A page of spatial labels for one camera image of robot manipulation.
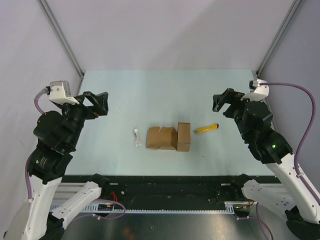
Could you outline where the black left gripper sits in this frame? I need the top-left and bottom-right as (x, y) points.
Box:
(58, 89), (109, 148)

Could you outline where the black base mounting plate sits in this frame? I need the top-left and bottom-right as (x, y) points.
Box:
(62, 174), (278, 211)

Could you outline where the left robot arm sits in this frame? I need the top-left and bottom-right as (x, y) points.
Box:
(3, 91), (111, 240)

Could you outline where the brown cardboard express box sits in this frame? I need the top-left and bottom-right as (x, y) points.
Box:
(146, 122), (191, 152)

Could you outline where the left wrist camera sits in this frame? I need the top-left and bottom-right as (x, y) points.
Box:
(45, 81), (79, 105)

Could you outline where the white slotted cable duct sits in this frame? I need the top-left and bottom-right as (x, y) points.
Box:
(49, 201), (237, 215)

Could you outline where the right aluminium corner post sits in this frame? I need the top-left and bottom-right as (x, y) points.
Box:
(255, 0), (306, 78)

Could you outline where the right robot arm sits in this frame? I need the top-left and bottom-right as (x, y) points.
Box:
(212, 88), (320, 240)

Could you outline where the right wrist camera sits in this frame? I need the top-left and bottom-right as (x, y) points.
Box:
(241, 79), (270, 102)

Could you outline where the yellow utility knife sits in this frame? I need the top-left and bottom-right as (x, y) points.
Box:
(193, 123), (220, 134)

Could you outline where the aluminium corner post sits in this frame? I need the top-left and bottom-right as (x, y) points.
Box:
(37, 0), (84, 80)
(255, 0), (306, 78)

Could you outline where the left aluminium corner post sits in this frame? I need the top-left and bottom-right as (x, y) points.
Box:
(37, 0), (84, 80)

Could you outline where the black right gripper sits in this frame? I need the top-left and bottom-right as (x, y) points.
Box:
(212, 88), (260, 141)

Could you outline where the small white sachet packet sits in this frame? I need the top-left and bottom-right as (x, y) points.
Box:
(133, 128), (142, 147)

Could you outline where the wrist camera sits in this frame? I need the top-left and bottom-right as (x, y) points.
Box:
(45, 81), (79, 105)
(241, 79), (270, 102)

